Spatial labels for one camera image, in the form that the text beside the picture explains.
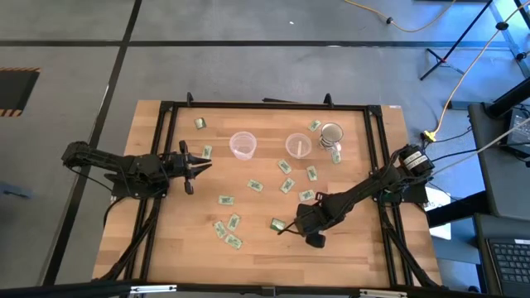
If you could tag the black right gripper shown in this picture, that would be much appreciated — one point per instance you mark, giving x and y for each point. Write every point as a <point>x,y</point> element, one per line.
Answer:
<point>310,219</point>

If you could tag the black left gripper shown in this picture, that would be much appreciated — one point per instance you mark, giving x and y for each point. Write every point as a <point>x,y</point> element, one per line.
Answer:
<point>182,165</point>

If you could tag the dark green Truvia packet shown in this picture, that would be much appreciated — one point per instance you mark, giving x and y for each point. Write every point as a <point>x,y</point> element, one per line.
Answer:
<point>200,123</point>
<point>278,224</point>

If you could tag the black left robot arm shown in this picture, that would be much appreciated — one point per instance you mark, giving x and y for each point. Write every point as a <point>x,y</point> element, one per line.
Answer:
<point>124,163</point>

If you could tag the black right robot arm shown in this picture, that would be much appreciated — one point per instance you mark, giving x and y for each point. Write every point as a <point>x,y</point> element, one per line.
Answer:
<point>372,182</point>

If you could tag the tall clear plastic cup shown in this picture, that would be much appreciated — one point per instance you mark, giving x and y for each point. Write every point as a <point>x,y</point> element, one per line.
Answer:
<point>243,145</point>

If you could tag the white narrow packet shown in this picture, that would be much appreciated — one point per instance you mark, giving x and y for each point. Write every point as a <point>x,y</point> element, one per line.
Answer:
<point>299,148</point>

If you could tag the short clear plastic cup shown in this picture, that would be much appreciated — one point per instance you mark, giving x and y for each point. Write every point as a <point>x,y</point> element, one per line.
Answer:
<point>292,142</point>

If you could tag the white blue patterned mug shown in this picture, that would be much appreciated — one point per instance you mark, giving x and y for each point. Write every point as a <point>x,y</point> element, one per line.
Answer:
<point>331,133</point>

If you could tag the green sweetener packet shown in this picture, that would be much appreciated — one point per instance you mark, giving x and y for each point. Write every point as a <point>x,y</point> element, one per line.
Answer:
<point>314,125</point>

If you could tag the white paper sheet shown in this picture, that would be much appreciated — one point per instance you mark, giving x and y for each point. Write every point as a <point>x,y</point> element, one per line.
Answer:
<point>439,198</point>

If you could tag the black metal beam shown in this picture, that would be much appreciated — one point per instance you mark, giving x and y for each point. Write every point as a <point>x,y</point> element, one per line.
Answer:
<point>507,99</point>
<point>455,211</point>

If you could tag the black crossbar with silver brackets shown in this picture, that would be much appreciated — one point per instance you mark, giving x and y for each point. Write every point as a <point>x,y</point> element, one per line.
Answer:
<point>83,289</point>

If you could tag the black floor hatch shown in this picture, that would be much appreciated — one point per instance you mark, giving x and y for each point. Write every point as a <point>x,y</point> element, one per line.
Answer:
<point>16,89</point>

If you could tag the black desk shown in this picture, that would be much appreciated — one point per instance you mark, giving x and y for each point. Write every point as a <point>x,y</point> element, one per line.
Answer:
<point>492,174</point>

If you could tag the black laptop keyboard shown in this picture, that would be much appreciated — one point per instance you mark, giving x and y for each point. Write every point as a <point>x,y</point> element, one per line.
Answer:
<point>511,265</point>

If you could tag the black tripod stand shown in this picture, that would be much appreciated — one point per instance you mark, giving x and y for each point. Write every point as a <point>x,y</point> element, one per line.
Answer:
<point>441,59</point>

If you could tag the black electronic box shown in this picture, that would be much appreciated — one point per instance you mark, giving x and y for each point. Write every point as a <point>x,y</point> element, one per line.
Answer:
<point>519,128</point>

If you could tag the grey metal stand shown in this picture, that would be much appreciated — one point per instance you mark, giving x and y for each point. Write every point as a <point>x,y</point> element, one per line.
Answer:
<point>510,39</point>

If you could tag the black metal table frame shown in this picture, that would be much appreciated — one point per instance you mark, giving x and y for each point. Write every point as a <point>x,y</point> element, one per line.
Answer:
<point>269,106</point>

